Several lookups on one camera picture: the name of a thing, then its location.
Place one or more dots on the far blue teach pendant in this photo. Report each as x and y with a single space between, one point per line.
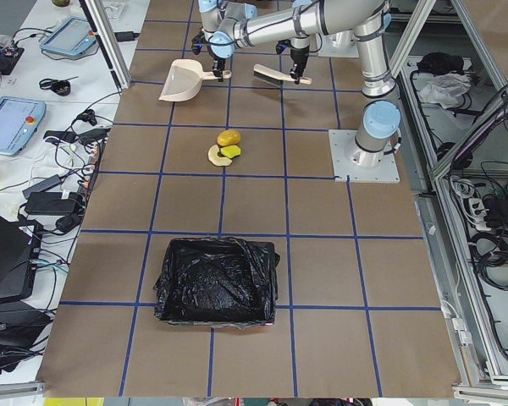
72 39

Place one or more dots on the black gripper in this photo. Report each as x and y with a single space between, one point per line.
298 56
218 63

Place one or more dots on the white hand brush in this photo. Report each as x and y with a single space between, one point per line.
277 78

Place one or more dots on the black laptop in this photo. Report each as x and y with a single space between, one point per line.
17 272

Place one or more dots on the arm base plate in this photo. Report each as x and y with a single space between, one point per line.
352 164

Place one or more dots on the left black-lined pink bin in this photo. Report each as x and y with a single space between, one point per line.
218 282

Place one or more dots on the aluminium frame post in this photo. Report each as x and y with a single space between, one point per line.
96 16

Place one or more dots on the brown potato-like trash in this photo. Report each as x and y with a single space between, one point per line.
229 137

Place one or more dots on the yellow sponge wedge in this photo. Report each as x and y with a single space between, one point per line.
230 151

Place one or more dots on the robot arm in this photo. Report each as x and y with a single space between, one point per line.
365 19
218 21

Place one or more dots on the black power adapter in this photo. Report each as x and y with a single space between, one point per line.
54 203

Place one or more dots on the blue teach pendant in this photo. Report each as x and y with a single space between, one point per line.
19 120
72 39

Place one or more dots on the near blue teach pendant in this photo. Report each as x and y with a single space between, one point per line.
19 120

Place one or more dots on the white plastic dustpan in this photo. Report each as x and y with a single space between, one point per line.
184 81

